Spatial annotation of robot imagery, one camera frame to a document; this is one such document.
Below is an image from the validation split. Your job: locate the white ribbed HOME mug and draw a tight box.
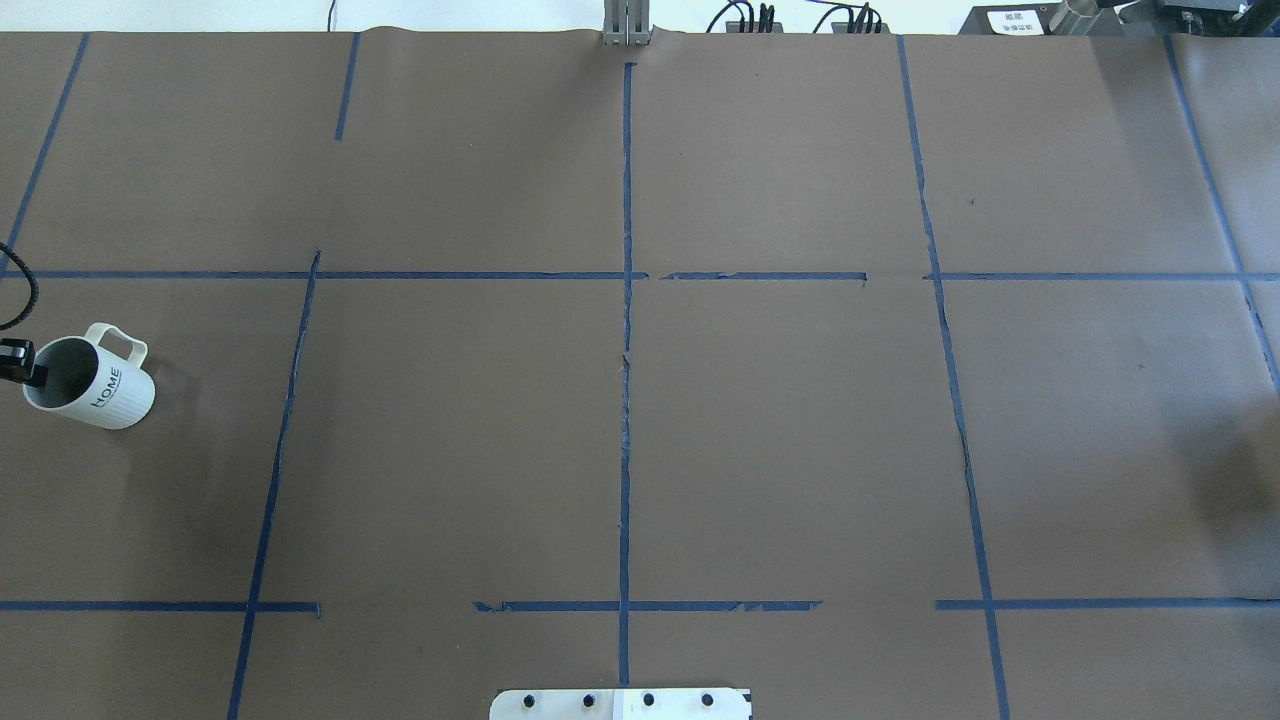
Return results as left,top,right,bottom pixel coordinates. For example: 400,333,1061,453
23,322,155,430

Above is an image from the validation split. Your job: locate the grey labelled control box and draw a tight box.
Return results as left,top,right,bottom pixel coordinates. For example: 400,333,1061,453
957,1,1061,37

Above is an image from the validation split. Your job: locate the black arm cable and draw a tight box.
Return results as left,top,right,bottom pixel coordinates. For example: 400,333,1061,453
0,242,41,331

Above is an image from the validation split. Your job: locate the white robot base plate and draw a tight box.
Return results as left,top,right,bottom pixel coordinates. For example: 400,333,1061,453
488,687,754,719

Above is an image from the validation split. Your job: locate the grey aluminium camera post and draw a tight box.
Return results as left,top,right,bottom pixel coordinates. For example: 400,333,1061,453
602,0,652,47

